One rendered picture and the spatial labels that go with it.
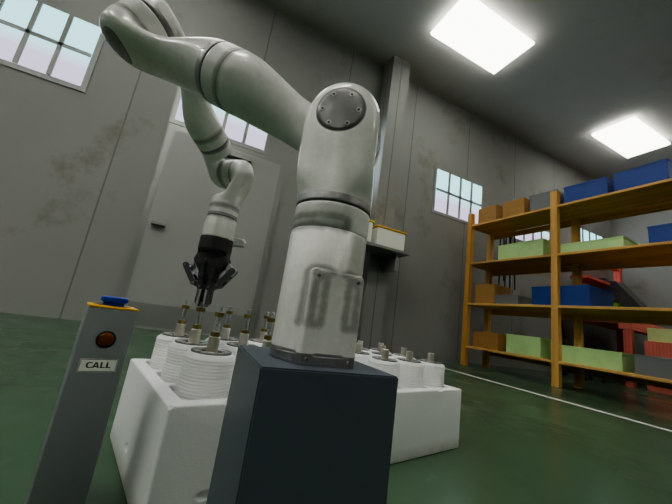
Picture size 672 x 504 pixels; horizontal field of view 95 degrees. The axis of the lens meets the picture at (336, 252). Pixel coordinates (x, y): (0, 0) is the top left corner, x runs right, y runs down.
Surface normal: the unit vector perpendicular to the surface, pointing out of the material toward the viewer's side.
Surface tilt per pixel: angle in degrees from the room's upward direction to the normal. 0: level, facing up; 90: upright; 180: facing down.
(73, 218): 90
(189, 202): 90
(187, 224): 90
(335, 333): 90
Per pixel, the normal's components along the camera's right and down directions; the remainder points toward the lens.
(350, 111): -0.05, -0.20
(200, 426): 0.65, -0.07
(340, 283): 0.42, -0.14
